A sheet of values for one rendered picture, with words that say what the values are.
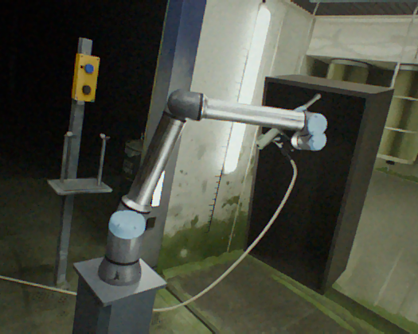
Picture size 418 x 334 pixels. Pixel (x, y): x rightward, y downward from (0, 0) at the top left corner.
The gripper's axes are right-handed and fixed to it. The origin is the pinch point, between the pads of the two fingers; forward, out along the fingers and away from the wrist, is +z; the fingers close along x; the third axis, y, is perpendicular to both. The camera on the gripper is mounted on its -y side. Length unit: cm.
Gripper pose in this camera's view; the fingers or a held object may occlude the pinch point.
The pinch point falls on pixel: (275, 136)
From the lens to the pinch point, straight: 195.3
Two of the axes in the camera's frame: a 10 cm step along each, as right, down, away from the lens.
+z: -3.3, -1.0, 9.4
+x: 7.4, -6.5, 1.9
